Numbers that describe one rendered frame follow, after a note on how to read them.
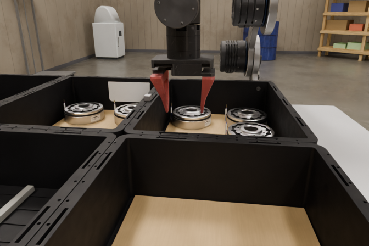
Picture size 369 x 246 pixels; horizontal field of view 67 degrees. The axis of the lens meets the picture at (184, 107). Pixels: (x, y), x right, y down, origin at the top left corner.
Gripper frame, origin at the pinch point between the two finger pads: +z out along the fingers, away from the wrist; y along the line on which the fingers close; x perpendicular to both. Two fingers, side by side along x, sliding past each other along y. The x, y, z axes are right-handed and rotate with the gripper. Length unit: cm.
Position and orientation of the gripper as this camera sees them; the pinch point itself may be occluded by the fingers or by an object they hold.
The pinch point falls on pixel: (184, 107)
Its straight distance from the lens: 50.6
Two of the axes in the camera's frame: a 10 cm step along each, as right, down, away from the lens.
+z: 0.1, 9.5, 3.2
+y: 9.9, 0.2, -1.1
